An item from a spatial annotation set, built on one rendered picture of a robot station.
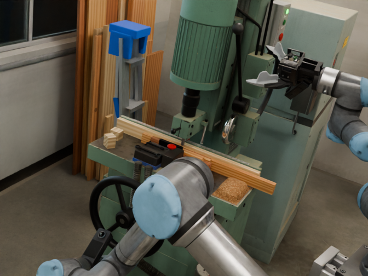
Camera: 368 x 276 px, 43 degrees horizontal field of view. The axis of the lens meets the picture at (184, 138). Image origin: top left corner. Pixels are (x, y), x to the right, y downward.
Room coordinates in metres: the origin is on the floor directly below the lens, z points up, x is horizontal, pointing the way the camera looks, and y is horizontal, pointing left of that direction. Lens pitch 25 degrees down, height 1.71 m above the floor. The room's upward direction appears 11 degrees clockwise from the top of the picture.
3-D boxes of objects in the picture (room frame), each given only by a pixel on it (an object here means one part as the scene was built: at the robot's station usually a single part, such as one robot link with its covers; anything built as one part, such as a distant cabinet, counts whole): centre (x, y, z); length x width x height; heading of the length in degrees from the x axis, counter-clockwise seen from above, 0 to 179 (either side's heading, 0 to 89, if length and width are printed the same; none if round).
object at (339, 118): (1.27, -0.44, 1.25); 0.11 x 0.08 x 0.11; 11
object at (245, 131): (1.68, -0.22, 1.02); 0.09 x 0.07 x 0.12; 67
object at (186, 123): (1.58, -0.01, 1.03); 0.14 x 0.07 x 0.09; 157
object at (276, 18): (1.81, -0.25, 1.40); 0.10 x 0.06 x 0.16; 157
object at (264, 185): (1.53, -0.09, 0.92); 0.54 x 0.02 x 0.04; 67
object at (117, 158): (1.47, 0.04, 0.87); 0.61 x 0.30 x 0.06; 67
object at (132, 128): (1.58, -0.01, 0.93); 0.60 x 0.02 x 0.05; 67
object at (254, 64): (1.70, -0.22, 1.23); 0.09 x 0.08 x 0.15; 157
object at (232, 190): (1.39, -0.19, 0.92); 0.14 x 0.09 x 0.04; 157
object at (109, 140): (1.54, 0.27, 0.92); 0.04 x 0.03 x 0.05; 39
